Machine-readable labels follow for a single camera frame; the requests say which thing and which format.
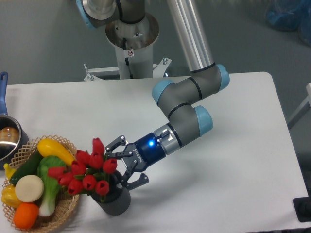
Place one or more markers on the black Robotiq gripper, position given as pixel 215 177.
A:
pixel 137 156

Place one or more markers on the red tulip bouquet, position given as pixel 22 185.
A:
pixel 90 173

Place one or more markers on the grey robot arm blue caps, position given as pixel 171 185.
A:
pixel 177 101

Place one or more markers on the dark grey ribbed vase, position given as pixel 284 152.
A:
pixel 117 200

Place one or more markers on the yellow squash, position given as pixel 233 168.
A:
pixel 49 147

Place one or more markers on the green bok choy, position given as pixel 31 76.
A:
pixel 51 186

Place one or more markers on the dark green cucumber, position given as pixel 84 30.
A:
pixel 29 167

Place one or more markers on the orange fruit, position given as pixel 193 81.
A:
pixel 25 215

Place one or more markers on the yellow banana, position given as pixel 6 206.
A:
pixel 9 171

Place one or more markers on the yellow bell pepper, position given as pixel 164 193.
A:
pixel 9 197

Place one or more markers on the black device at table edge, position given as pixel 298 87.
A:
pixel 302 208

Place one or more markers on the blue plastic bag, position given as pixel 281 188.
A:
pixel 290 15

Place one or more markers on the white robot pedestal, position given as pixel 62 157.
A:
pixel 133 45

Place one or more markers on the blue handled saucepan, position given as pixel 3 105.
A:
pixel 12 136

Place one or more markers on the white metal frame right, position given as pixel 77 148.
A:
pixel 301 110

